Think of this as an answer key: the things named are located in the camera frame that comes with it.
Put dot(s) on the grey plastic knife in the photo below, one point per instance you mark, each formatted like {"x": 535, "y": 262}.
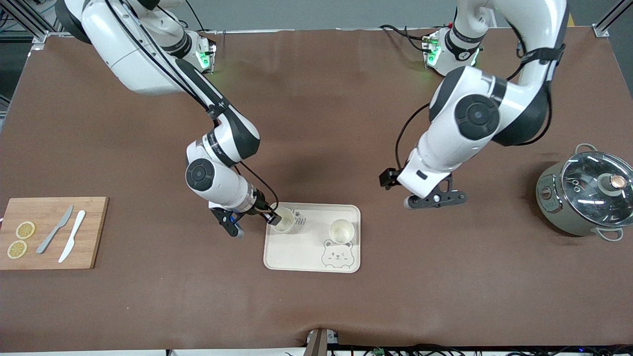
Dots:
{"x": 52, "y": 235}

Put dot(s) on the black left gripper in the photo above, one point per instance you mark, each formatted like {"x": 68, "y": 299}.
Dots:
{"x": 384, "y": 178}

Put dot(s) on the brown camera post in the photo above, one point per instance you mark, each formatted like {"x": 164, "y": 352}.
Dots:
{"x": 316, "y": 346}

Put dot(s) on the grey-green electric cooking pot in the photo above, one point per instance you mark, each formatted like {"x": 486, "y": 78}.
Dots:
{"x": 556, "y": 207}

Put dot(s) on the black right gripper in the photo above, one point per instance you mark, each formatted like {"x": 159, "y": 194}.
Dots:
{"x": 260, "y": 209}

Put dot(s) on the yellow lemon slice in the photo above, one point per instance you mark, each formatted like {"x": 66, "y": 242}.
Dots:
{"x": 25, "y": 230}
{"x": 17, "y": 249}

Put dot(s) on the cream tray with bear print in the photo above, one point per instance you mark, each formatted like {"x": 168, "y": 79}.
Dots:
{"x": 306, "y": 252}

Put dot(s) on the bamboo cutting board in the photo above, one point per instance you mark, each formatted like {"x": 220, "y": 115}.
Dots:
{"x": 94, "y": 247}

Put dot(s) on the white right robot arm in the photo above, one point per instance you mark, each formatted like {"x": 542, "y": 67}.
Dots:
{"x": 123, "y": 59}

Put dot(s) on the white plastic knife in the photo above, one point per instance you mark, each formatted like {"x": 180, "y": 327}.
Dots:
{"x": 73, "y": 236}

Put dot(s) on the glass pot lid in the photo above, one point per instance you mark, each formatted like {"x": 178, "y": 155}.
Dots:
{"x": 588, "y": 185}

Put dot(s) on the aluminium frame profile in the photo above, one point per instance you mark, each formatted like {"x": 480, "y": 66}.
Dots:
{"x": 39, "y": 38}
{"x": 601, "y": 30}

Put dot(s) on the white plastic cup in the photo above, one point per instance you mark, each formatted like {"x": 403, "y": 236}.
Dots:
{"x": 341, "y": 231}
{"x": 286, "y": 222}

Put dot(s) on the brown table cover sheet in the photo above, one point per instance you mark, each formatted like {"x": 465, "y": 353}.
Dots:
{"x": 316, "y": 123}

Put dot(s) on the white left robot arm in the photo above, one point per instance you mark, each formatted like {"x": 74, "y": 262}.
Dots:
{"x": 474, "y": 116}

